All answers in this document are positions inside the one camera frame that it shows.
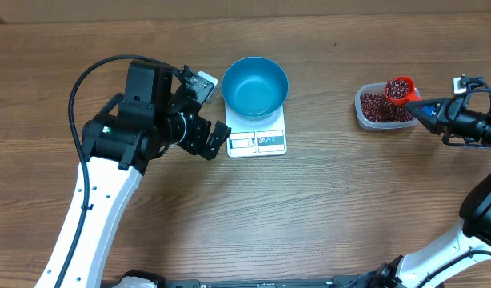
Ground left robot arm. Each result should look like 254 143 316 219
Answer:
36 55 231 287

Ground white kitchen scale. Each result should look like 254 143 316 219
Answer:
225 106 288 158

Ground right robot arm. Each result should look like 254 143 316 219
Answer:
360 93 491 288

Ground red beans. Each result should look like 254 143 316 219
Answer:
361 93 395 122

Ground blue bowl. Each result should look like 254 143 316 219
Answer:
221 56 289 121

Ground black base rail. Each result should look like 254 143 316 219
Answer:
101 263 445 288

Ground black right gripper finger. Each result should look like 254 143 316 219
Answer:
405 98 450 114
416 114 445 134

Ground red measuring scoop blue handle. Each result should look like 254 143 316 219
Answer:
384 76 437 122

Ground clear plastic container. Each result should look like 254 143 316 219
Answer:
354 82 419 131

